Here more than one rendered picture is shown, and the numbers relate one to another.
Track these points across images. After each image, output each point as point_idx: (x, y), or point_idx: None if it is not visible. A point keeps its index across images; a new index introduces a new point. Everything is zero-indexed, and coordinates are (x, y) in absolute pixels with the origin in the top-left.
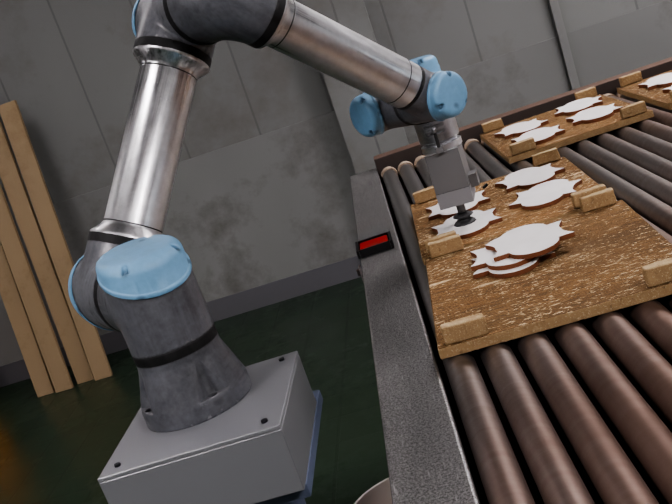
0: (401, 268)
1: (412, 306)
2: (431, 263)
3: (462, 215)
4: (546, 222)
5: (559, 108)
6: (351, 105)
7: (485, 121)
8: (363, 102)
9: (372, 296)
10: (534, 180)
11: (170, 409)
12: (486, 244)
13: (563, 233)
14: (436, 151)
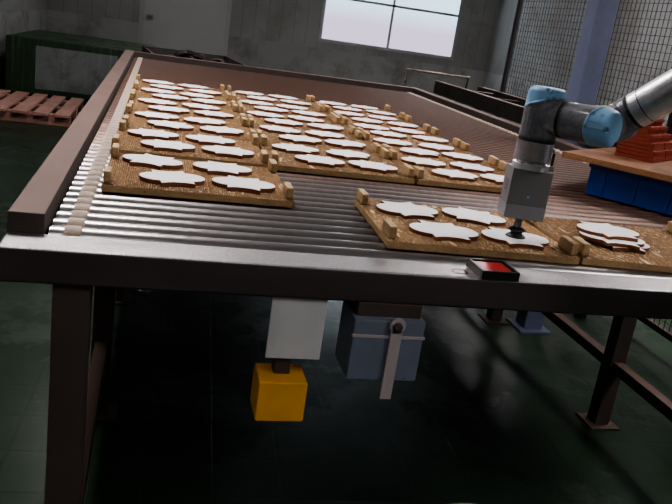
0: (568, 272)
1: (661, 279)
2: (598, 257)
3: (523, 228)
4: (543, 228)
5: (138, 161)
6: (615, 117)
7: (61, 169)
8: (621, 116)
9: (631, 286)
10: (429, 210)
11: None
12: (608, 236)
13: (608, 224)
14: (553, 169)
